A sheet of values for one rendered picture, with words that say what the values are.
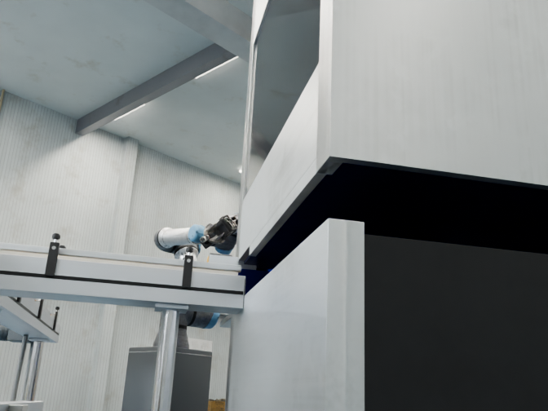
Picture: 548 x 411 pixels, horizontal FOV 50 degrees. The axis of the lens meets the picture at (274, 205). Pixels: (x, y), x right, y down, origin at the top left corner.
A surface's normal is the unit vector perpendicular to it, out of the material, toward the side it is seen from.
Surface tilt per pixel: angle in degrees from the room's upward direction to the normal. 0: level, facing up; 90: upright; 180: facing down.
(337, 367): 90
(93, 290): 90
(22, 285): 90
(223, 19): 90
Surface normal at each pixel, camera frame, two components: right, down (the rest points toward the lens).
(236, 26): 0.73, -0.18
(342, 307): 0.22, -0.30
